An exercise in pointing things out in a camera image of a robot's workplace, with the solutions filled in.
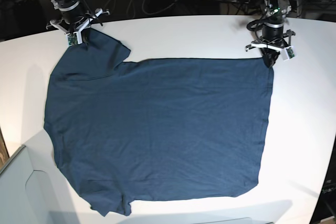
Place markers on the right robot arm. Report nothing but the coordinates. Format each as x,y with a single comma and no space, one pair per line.
57,4

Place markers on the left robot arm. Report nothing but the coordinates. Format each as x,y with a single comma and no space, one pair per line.
275,12

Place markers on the dark blue T-shirt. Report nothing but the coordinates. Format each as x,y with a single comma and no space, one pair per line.
158,129

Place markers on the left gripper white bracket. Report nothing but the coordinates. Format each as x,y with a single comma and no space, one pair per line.
273,43

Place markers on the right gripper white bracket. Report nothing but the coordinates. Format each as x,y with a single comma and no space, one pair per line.
75,23

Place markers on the grey plastic bin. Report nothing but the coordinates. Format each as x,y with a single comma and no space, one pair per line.
27,194

